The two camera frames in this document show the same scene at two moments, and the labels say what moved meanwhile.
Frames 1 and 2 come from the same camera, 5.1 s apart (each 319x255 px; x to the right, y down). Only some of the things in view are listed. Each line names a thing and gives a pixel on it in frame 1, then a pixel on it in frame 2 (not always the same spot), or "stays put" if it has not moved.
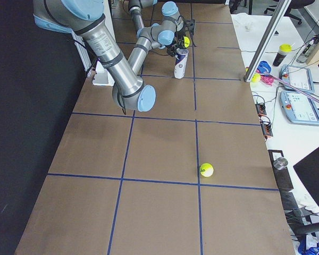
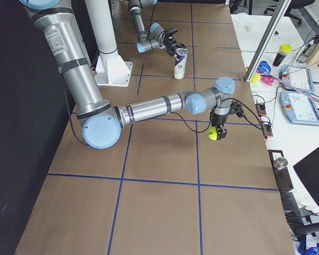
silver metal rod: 296,90 stays put
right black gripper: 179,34 -> 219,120
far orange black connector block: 261,109 stays put
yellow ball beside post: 255,77 stays put
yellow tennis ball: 206,169 -> 212,133
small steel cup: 280,163 stays put
